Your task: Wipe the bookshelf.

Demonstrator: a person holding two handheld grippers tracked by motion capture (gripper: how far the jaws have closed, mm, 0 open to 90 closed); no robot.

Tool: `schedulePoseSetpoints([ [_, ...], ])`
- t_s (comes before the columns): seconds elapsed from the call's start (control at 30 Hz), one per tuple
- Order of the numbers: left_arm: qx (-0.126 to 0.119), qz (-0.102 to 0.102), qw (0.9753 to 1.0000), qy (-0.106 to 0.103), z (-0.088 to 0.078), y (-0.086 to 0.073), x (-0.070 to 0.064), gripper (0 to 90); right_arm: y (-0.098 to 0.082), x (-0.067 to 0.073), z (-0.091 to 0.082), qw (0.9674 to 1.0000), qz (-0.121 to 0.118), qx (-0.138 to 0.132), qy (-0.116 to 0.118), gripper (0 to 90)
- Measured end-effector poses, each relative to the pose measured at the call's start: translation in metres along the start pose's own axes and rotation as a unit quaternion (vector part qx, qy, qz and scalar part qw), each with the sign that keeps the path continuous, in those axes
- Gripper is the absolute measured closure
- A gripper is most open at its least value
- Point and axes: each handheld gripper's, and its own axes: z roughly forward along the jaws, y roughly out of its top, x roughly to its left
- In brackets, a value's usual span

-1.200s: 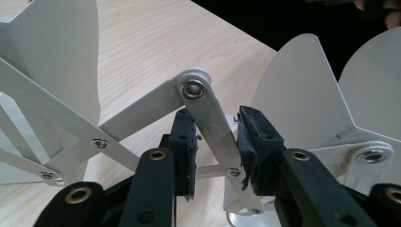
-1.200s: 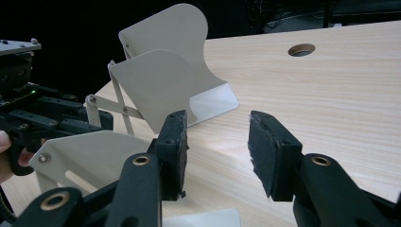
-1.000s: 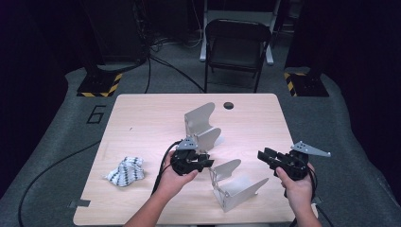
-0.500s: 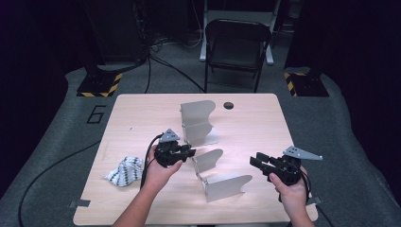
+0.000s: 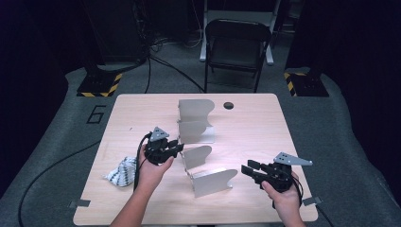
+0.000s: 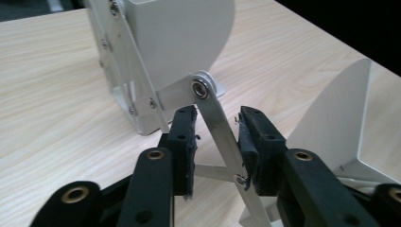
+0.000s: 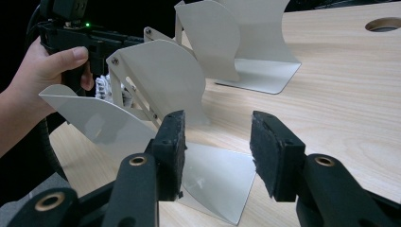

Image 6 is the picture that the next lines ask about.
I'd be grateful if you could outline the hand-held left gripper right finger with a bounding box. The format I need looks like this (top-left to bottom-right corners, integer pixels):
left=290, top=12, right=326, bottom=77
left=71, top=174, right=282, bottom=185
left=237, top=106, right=382, bottom=227

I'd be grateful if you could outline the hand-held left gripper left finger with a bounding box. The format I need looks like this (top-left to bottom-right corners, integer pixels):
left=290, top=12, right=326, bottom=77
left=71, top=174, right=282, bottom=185
left=116, top=105, right=199, bottom=227

